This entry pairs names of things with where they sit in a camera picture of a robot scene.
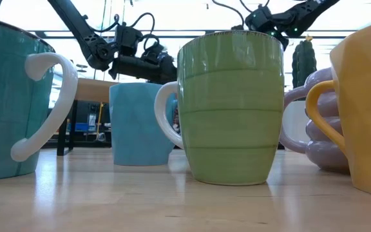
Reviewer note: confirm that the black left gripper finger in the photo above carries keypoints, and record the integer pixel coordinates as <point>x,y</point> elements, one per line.
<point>167,72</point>

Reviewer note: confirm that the light blue faceted mug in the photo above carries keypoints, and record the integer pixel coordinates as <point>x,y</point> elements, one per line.
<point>134,129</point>

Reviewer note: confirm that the green ribbed mug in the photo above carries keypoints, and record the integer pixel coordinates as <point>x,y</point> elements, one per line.
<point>230,112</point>

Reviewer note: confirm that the white mug front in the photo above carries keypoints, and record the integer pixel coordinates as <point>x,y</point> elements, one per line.
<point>5,112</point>

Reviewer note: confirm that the yellow mug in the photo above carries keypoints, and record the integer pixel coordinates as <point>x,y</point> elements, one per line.
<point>369,112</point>

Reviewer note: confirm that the lilac spiral mug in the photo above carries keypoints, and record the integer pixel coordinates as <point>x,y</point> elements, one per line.
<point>325,154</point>

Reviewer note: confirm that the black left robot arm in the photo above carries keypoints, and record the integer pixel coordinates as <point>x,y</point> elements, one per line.
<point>85,35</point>

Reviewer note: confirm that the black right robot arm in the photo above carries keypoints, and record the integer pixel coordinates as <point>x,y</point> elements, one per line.
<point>304,14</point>

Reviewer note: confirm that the person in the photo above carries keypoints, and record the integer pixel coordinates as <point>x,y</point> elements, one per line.
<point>175,118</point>

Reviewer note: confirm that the wooden shelf black metal legs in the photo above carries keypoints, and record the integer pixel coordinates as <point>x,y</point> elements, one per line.
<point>92,91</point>

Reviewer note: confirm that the yellow pole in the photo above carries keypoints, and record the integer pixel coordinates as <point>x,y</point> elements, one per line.
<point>100,120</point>

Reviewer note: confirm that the green cactus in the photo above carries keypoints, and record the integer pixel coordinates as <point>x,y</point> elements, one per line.
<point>304,64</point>

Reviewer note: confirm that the blue storage bin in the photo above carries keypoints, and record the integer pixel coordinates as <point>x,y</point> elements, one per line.
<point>80,127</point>

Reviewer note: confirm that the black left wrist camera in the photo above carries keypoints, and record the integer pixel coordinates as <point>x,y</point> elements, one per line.
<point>153,53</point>

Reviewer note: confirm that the black aluminium table frame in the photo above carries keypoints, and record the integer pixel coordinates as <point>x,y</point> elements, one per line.
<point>85,145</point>

